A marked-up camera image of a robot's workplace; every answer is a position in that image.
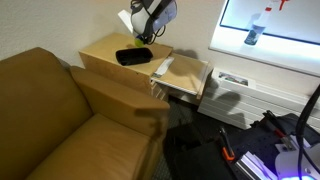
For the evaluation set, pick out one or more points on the black plastic dish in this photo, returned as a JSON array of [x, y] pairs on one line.
[[133, 56]]

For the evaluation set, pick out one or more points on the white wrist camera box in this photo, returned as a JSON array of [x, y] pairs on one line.
[[125, 20]]

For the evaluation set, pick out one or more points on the white window sill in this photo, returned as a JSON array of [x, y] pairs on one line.
[[266, 56]]

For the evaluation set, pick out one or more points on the colourful picture sticker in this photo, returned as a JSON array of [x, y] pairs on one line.
[[233, 79]]

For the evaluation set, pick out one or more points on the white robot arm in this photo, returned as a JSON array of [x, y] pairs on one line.
[[150, 16]]

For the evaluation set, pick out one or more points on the white remote control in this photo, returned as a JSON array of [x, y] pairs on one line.
[[163, 66]]

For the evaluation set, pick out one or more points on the spray bottle with red trigger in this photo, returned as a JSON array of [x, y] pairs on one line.
[[255, 31]]

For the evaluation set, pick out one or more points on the white ribbed radiator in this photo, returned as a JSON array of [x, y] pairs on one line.
[[240, 103]]

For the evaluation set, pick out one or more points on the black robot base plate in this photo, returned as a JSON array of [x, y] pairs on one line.
[[256, 143]]

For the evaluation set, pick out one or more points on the aluminium extrusion rail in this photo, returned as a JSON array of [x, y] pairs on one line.
[[255, 166], [301, 143]]

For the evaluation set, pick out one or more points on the black fabric bag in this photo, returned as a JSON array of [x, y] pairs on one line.
[[183, 140]]

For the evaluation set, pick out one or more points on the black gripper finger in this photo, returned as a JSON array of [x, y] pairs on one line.
[[149, 39]]

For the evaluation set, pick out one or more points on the brown leather sofa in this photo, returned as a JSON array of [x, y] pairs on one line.
[[66, 126]]

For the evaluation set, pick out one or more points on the wooden sliding drawer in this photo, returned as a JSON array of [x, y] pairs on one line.
[[183, 73]]

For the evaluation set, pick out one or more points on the light wooden nightstand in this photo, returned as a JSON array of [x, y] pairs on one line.
[[100, 56]]

